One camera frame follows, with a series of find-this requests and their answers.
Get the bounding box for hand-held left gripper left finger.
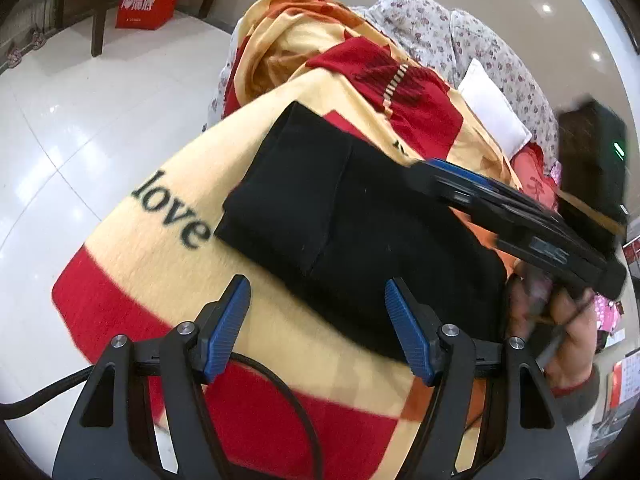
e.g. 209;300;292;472
51;274;252;480

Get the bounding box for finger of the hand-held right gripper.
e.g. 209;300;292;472
411;156;567;227
439;181;552;242

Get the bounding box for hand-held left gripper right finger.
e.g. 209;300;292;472
384;276;581;480

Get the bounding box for black pants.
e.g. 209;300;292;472
214;101;510;363

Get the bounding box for person's right forearm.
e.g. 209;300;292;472
547;364;603;461

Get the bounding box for person's right hand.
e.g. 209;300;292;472
505;264;601;390

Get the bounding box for red heart-shaped cushion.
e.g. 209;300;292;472
510;142;561;211

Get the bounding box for red orange yellow printed blanket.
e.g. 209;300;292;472
51;0;561;480

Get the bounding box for white pillow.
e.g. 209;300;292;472
457;58;533;156

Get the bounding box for floral grey quilt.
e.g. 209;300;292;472
202;0;561;171

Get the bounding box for pink printed quilt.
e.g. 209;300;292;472
592;292;623;346

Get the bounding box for dark wooden table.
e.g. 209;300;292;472
55;0;236;58

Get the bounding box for thick black cable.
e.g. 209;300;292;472
0;352;321;480

